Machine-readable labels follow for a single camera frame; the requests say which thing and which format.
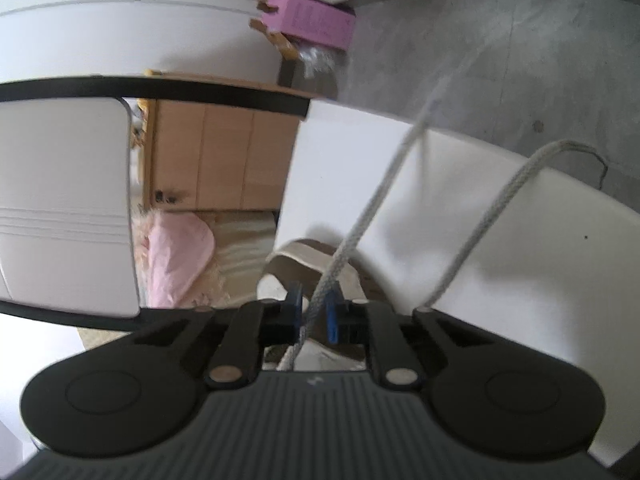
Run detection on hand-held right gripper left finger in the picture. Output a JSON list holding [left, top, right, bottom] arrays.
[[132, 282, 305, 391]]

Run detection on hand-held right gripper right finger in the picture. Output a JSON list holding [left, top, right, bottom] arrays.
[[325, 290, 493, 391]]

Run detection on white and brown sneaker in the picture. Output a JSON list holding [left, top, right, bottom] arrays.
[[257, 239, 396, 372]]

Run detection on white shoelace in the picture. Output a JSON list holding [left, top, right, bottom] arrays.
[[277, 57, 608, 372]]

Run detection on bed with floral lace cover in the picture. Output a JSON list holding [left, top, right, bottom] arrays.
[[132, 207, 278, 311]]

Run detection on pink cloth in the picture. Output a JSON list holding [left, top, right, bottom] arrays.
[[147, 212, 216, 309]]

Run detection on wooden drawer cabinet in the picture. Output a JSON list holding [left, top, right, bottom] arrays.
[[142, 70, 301, 211]]

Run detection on brown cardboard box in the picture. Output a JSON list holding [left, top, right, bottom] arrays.
[[249, 0, 301, 61]]

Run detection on pink carton box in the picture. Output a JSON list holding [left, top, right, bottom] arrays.
[[257, 0, 357, 53]]

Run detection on white chair with black frame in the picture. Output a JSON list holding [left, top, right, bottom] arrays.
[[0, 77, 640, 466]]

